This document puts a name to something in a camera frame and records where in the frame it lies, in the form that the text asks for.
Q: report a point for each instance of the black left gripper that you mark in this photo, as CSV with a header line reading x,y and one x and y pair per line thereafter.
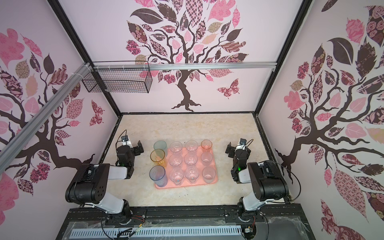
x,y
137,151

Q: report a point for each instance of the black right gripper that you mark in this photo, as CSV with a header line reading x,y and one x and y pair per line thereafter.
x,y
233,152

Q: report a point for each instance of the yellow plastic cup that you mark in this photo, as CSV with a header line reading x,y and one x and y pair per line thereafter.
x,y
158,156

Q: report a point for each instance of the green textured plastic cup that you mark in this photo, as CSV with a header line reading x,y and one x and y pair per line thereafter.
x,y
160,145

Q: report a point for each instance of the clear dotted cup row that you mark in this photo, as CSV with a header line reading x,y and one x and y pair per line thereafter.
x,y
209,174

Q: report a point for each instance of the pink faceted plastic cup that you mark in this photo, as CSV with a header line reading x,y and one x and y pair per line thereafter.
x,y
206,145

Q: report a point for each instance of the blue plastic cup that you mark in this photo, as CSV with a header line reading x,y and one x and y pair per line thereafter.
x,y
158,176

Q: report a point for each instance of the pink plastic tray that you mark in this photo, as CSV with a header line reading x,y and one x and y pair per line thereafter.
x,y
199,165

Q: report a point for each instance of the clear small cup row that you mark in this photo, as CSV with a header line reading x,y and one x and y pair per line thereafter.
x,y
206,158

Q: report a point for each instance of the clear ribbed cup row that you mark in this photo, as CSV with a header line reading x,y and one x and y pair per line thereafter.
x,y
190,159

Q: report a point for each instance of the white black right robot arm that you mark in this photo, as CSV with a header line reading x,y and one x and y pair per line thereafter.
x,y
268,183

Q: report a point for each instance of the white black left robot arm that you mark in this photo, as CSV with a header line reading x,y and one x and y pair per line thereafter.
x,y
89,185

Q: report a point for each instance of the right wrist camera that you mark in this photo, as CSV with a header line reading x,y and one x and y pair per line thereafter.
x,y
242,142

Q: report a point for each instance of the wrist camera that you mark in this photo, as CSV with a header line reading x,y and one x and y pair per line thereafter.
x,y
125,139
242,142

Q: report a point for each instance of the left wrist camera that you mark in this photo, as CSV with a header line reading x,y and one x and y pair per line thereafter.
x,y
125,139

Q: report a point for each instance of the white slotted cable duct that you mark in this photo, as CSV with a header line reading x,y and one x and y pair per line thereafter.
x,y
158,233

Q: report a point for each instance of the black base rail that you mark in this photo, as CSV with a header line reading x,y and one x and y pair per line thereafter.
x,y
228,213

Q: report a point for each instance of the black wire basket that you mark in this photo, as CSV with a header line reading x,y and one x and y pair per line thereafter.
x,y
119,77

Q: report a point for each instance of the aluminium rail back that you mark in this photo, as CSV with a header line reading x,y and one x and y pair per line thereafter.
x,y
200,66

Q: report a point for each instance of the aluminium rail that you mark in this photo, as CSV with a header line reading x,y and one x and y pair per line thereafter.
x,y
200,66
11,150

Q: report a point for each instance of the aluminium rail left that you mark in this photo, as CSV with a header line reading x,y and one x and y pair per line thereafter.
x,y
11,150

